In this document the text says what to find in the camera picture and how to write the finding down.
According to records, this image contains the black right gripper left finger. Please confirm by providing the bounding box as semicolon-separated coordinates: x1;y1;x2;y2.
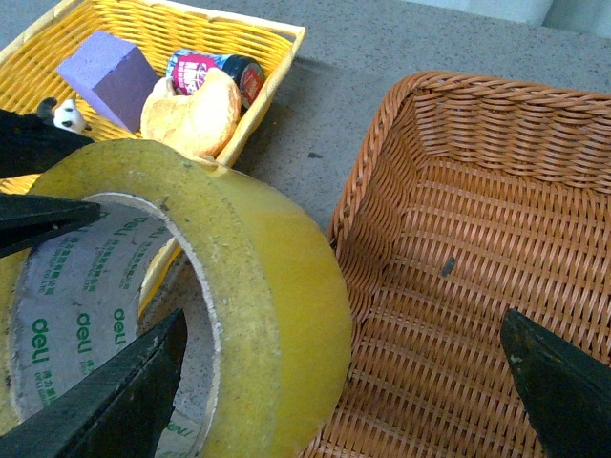
1;309;185;457

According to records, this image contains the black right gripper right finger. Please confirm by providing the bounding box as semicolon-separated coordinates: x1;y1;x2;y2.
500;309;610;457

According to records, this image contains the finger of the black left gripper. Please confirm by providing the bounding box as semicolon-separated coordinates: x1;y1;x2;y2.
1;110;94;177
1;193;101;258

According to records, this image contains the yellow tape roll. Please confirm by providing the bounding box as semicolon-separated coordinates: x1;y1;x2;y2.
1;139;351;457

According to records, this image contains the yellow woven basket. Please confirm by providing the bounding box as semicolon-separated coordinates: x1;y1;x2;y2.
1;1;307;308

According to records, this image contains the brown wicker basket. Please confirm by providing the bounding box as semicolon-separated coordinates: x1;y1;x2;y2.
305;72;610;457

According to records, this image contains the panda figurine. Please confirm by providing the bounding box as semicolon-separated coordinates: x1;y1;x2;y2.
36;97;92;134

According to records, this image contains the purple foam block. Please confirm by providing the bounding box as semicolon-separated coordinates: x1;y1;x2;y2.
57;31;159;133

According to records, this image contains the croissant bread toy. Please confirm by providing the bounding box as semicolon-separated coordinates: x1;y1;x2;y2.
140;73;242;159

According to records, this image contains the purple labelled black can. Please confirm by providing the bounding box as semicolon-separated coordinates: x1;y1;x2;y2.
165;49;266;111

